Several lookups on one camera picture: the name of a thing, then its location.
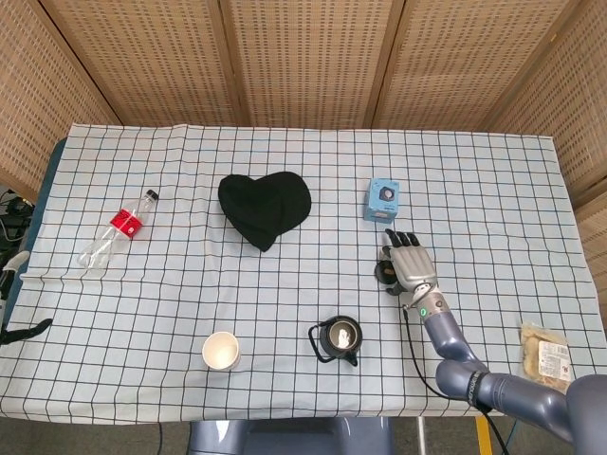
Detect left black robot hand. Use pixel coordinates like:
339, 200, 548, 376
0, 318, 54, 347

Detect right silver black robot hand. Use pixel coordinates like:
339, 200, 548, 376
377, 228, 440, 298

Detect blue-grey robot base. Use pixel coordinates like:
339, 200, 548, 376
188, 416, 395, 455

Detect black teapot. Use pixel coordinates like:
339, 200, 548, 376
307, 315, 364, 367

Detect small blue cardboard box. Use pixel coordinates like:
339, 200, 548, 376
363, 177, 400, 224

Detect clear bottle with red label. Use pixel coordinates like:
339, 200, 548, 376
78, 189, 160, 273

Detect black knit beanie hat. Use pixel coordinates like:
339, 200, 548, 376
217, 172, 313, 253

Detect packaged snack in clear wrapper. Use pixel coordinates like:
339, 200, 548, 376
519, 320, 573, 393

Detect blue checked tablecloth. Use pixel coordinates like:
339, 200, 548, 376
0, 122, 594, 421

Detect yellow table leg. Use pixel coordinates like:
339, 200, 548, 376
476, 416, 492, 455

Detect white paper cup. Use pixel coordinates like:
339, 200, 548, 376
201, 331, 241, 373

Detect woven bamboo folding screen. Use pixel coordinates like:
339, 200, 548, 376
0, 0, 607, 333

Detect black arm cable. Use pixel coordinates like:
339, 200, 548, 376
402, 305, 504, 455

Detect bundle of black cables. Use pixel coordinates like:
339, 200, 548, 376
0, 188, 37, 252

